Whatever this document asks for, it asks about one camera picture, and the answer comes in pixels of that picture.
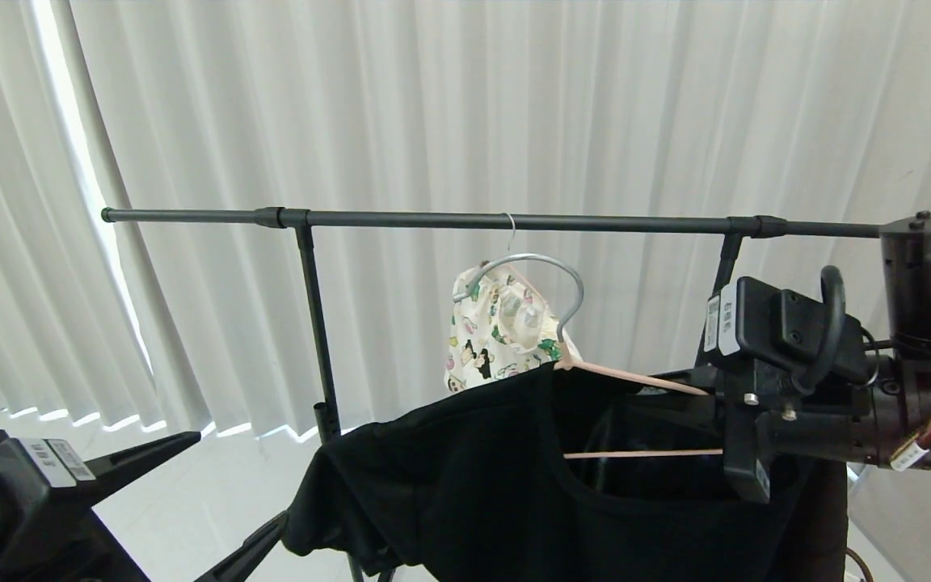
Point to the black garment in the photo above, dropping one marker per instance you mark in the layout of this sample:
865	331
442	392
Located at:
473	501

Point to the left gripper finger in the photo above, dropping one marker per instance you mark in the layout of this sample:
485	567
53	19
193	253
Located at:
142	461
247	550

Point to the cream printed garment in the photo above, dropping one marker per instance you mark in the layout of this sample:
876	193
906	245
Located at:
490	339

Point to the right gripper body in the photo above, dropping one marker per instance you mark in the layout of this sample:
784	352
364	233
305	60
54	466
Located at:
829	440

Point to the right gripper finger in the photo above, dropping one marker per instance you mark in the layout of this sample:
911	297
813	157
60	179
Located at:
700	381

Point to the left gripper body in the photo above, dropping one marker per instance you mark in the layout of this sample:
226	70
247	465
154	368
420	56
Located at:
86	558

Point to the white curtain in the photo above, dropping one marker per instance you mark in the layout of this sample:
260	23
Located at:
433	105

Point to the black clothes rack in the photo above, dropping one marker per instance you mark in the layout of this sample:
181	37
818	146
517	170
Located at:
401	218

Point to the pink clothes hanger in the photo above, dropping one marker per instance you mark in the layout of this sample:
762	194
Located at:
570	279
511	230

